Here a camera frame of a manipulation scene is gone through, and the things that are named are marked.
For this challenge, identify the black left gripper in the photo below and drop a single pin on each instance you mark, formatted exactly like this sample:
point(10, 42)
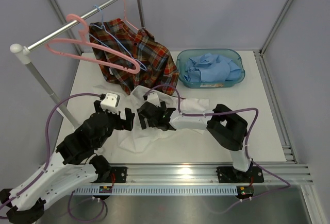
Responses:
point(122, 124)

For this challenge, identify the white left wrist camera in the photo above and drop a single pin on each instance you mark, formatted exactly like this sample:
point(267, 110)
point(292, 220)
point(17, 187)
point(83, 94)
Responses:
point(110, 103)

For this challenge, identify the light blue shirt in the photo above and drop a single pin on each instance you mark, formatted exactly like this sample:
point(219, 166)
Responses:
point(211, 68)

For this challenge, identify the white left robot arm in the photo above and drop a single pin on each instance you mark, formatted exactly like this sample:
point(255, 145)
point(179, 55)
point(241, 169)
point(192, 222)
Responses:
point(72, 164)

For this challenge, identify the red plaid shirt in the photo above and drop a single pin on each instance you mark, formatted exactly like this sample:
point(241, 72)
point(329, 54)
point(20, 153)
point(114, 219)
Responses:
point(157, 65)

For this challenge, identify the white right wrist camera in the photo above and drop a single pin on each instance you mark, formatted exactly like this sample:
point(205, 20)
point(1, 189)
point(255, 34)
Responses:
point(152, 98)

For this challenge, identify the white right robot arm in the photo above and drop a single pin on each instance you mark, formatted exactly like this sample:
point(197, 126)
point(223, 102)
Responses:
point(228, 128)

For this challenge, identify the white slotted cable duct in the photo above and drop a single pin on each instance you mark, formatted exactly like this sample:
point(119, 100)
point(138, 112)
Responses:
point(156, 190)

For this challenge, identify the teal plastic tub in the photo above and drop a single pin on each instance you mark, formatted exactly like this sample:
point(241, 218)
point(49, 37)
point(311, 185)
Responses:
point(186, 54)

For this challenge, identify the aluminium frame rail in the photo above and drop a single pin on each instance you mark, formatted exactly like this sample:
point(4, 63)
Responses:
point(275, 174)

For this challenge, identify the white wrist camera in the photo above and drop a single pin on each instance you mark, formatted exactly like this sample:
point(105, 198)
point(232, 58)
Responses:
point(110, 103)
point(152, 98)

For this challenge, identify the metal clothes rack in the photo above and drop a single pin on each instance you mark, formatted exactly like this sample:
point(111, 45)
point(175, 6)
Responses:
point(22, 52)

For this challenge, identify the pink hanger on rack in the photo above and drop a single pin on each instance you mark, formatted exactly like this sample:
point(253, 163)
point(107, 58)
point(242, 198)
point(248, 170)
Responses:
point(125, 17)

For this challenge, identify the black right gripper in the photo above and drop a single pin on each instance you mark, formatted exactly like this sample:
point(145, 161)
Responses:
point(143, 121)

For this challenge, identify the white shirt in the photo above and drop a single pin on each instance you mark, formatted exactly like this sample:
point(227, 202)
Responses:
point(137, 140)

